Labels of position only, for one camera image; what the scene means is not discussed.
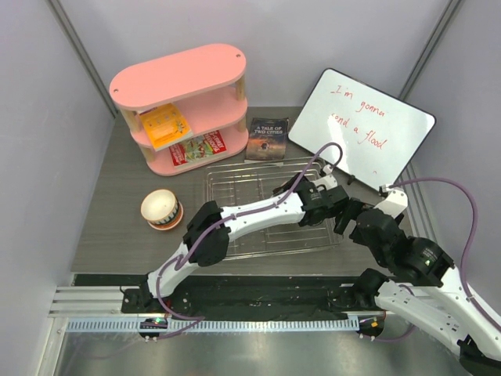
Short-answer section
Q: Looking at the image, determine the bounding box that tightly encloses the orange bowl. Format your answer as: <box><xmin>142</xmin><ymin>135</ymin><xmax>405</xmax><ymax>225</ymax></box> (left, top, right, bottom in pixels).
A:
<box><xmin>147</xmin><ymin>204</ymin><xmax>184</xmax><ymax>231</ymax></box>

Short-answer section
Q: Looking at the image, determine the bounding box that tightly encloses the white blue-petal bowl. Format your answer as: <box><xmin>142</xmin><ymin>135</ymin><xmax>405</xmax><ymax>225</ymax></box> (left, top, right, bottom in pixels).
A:
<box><xmin>140</xmin><ymin>189</ymin><xmax>180</xmax><ymax>225</ymax></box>

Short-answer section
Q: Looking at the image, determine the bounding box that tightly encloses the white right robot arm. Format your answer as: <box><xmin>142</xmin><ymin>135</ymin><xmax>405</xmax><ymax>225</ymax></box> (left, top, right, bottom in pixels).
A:
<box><xmin>334</xmin><ymin>194</ymin><xmax>500</xmax><ymax>375</ymax></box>

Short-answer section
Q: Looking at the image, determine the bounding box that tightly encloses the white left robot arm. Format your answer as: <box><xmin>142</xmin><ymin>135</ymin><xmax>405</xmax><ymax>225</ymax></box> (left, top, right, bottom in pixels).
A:
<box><xmin>139</xmin><ymin>180</ymin><xmax>349</xmax><ymax>313</ymax></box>

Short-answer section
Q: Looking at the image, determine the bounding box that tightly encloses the white dry-erase board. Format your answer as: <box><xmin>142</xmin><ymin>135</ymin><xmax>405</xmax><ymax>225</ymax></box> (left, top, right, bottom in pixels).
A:
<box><xmin>289</xmin><ymin>68</ymin><xmax>436</xmax><ymax>190</ymax></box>

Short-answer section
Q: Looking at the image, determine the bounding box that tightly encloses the dark paperback book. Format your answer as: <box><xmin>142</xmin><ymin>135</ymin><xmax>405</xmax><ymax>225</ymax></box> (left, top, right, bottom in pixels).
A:
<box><xmin>245</xmin><ymin>117</ymin><xmax>289</xmax><ymax>161</ymax></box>

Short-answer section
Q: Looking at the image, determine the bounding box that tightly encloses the clear plastic drip tray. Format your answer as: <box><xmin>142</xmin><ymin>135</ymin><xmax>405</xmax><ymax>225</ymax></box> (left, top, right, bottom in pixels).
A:
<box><xmin>203</xmin><ymin>158</ymin><xmax>341</xmax><ymax>259</ymax></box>

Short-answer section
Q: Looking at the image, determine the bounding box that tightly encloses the red book on shelf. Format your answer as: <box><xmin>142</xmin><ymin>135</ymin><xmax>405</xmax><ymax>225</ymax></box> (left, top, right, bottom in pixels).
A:
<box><xmin>168</xmin><ymin>131</ymin><xmax>228</xmax><ymax>168</ymax></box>

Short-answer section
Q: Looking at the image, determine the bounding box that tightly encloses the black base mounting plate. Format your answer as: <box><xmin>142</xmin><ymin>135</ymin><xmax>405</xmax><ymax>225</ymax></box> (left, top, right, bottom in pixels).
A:
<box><xmin>121</xmin><ymin>273</ymin><xmax>402</xmax><ymax>318</ymax></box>

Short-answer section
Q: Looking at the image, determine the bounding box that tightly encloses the pink three-tier shelf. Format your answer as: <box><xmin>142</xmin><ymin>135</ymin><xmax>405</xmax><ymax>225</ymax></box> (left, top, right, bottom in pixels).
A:
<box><xmin>109</xmin><ymin>43</ymin><xmax>249</xmax><ymax>176</ymax></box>

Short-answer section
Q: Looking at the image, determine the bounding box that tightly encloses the yellow book on shelf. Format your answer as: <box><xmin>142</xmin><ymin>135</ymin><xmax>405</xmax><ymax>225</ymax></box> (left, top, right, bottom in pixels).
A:
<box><xmin>139</xmin><ymin>103</ymin><xmax>193</xmax><ymax>151</ymax></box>

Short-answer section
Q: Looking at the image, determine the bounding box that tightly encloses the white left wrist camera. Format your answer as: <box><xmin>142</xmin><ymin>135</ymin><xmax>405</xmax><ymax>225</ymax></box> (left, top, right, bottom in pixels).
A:
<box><xmin>313</xmin><ymin>164</ymin><xmax>338</xmax><ymax>191</ymax></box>

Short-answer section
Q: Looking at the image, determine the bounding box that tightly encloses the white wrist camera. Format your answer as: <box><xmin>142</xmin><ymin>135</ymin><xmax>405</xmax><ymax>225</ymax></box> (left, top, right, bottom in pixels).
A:
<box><xmin>376</xmin><ymin>185</ymin><xmax>408</xmax><ymax>219</ymax></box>
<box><xmin>313</xmin><ymin>164</ymin><xmax>338</xmax><ymax>191</ymax></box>

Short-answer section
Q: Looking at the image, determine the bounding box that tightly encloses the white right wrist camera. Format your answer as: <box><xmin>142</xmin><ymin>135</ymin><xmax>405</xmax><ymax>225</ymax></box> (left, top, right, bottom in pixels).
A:
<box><xmin>376</xmin><ymin>185</ymin><xmax>408</xmax><ymax>219</ymax></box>

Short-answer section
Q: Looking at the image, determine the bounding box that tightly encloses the chrome wire dish rack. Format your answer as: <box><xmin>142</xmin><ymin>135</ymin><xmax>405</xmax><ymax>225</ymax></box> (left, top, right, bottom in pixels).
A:
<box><xmin>209</xmin><ymin>162</ymin><xmax>337</xmax><ymax>251</ymax></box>

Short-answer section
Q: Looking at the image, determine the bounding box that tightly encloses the slotted cable duct rail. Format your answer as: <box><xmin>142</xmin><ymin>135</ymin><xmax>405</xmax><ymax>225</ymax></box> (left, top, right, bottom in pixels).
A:
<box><xmin>66</xmin><ymin>316</ymin><xmax>359</xmax><ymax>334</ymax></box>

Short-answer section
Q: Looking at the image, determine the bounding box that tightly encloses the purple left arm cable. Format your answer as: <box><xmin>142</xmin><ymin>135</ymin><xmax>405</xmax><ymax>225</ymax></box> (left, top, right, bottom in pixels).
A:
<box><xmin>156</xmin><ymin>142</ymin><xmax>345</xmax><ymax>342</ymax></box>

